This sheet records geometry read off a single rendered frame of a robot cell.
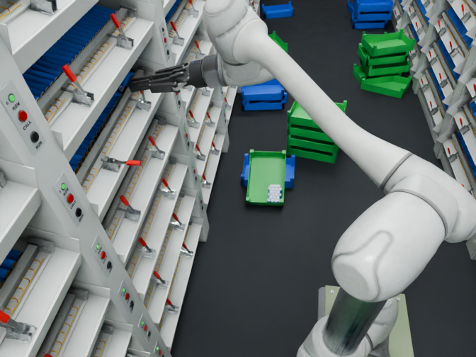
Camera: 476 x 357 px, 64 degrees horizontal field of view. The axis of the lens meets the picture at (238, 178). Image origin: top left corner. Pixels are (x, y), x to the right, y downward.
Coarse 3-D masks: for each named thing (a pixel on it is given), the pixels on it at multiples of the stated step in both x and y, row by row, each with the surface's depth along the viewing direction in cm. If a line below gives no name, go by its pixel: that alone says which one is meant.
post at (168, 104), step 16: (144, 0) 111; (160, 0) 119; (160, 16) 120; (144, 48) 122; (160, 48) 121; (176, 112) 140; (176, 144) 150; (192, 160) 163; (192, 176) 164; (208, 224) 199
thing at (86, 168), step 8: (128, 88) 117; (128, 96) 114; (136, 96) 117; (120, 104) 111; (120, 112) 109; (128, 112) 112; (112, 120) 106; (104, 128) 103; (112, 128) 105; (104, 136) 101; (96, 144) 98; (104, 144) 101; (96, 152) 96; (104, 152) 99; (88, 160) 94; (80, 168) 92; (88, 168) 92; (80, 176) 90; (80, 184) 90
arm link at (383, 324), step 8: (392, 304) 115; (384, 312) 113; (392, 312) 114; (376, 320) 113; (384, 320) 114; (392, 320) 115; (376, 328) 114; (384, 328) 115; (376, 336) 115; (384, 336) 119; (376, 344) 117
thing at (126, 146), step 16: (144, 64) 126; (160, 64) 125; (144, 96) 120; (160, 96) 123; (144, 112) 115; (128, 128) 109; (144, 128) 112; (128, 144) 104; (96, 160) 98; (96, 176) 94; (112, 176) 96; (96, 192) 91; (112, 192) 94; (96, 208) 84
